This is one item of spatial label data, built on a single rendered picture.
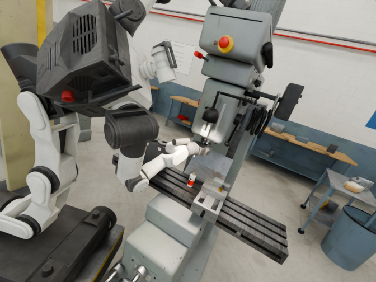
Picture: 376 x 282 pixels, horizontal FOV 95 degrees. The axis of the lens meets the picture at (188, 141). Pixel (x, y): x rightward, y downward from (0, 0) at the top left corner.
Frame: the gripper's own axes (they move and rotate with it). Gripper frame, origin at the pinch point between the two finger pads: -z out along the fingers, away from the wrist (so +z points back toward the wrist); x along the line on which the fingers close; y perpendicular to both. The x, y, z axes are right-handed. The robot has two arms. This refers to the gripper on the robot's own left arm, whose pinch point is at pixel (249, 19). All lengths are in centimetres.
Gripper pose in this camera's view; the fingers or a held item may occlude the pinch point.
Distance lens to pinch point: 104.4
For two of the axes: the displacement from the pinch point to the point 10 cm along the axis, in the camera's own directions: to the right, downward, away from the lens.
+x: -2.2, 3.0, -9.3
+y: 7.0, -6.1, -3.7
